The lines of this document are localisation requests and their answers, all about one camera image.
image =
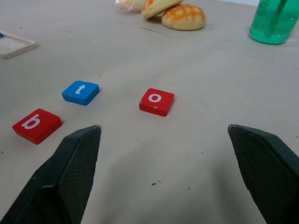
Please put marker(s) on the blue letter t tile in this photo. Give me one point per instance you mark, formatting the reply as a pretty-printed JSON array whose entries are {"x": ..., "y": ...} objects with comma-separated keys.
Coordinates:
[{"x": 90, "y": 89}]

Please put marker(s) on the light wooden letter tray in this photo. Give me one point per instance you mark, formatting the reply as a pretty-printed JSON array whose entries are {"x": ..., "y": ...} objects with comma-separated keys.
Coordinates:
[{"x": 14, "y": 46}]

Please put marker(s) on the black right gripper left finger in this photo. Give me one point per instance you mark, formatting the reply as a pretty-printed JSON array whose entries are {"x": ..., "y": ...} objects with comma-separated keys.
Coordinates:
[{"x": 70, "y": 168}]

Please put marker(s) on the bun in clear plastic wrapper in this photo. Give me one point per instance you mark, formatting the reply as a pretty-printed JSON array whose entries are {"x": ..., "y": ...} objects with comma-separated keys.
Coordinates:
[{"x": 129, "y": 4}]

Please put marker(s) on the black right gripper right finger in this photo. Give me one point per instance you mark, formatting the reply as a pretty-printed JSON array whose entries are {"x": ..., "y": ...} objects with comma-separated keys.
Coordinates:
[{"x": 264, "y": 168}]

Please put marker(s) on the golden melon pan bun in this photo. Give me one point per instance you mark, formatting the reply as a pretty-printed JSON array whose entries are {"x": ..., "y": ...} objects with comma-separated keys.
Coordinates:
[
  {"x": 158, "y": 8},
  {"x": 184, "y": 17}
]

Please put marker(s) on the red letter b tile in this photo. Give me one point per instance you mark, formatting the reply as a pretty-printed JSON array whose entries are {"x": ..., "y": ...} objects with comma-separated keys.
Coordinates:
[{"x": 47, "y": 126}]

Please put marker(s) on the green transparent water bottle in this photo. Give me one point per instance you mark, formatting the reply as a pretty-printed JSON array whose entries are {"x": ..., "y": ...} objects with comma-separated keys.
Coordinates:
[{"x": 273, "y": 25}]

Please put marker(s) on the red letter o tile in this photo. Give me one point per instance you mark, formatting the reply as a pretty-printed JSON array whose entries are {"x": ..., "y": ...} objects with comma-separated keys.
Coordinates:
[{"x": 167, "y": 100}]

